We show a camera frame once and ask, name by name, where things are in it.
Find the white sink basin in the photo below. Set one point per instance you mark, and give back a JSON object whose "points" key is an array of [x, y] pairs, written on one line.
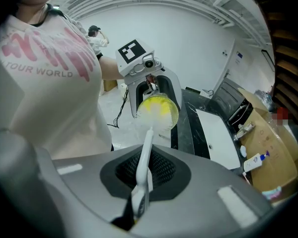
{"points": [[216, 137]]}

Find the yellow bristle brush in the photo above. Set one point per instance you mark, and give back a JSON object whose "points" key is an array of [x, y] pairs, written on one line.
{"points": [[145, 157]]}

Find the black washing machine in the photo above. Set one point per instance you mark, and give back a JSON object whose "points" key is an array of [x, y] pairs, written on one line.
{"points": [[228, 95]]}

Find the pink toothbrush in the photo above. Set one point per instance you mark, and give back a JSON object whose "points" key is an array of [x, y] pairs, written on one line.
{"points": [[247, 178]]}

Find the large open cardboard box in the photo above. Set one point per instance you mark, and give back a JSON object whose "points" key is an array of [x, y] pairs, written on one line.
{"points": [[270, 142]]}

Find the beige pink printed sweatshirt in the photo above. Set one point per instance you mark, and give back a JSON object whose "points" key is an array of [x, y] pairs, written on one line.
{"points": [[52, 103]]}

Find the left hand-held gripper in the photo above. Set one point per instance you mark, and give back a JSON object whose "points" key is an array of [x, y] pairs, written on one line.
{"points": [[129, 66]]}

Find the chrome faucet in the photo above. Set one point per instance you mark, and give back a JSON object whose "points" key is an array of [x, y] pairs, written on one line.
{"points": [[243, 130]]}

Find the green textured glass cup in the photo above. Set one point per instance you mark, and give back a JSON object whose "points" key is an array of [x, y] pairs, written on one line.
{"points": [[176, 113]]}

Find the dark wooden slatted shelf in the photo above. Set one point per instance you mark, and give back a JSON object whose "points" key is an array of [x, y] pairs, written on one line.
{"points": [[285, 58]]}

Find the small brown cardboard box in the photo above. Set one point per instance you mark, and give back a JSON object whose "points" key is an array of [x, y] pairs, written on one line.
{"points": [[110, 85]]}

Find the white blue pump bottle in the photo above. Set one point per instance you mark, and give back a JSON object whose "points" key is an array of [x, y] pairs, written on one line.
{"points": [[253, 162]]}

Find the person's left forearm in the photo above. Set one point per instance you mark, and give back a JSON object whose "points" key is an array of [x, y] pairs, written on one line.
{"points": [[109, 68]]}

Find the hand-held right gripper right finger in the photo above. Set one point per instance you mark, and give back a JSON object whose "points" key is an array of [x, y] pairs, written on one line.
{"points": [[201, 207]]}

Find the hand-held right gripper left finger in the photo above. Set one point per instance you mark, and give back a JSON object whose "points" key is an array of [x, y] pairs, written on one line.
{"points": [[84, 187]]}

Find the black marble washstand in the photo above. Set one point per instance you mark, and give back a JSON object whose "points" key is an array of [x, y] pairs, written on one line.
{"points": [[188, 123]]}

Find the white soap dish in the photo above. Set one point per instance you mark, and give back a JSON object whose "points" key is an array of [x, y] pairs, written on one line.
{"points": [[243, 150]]}

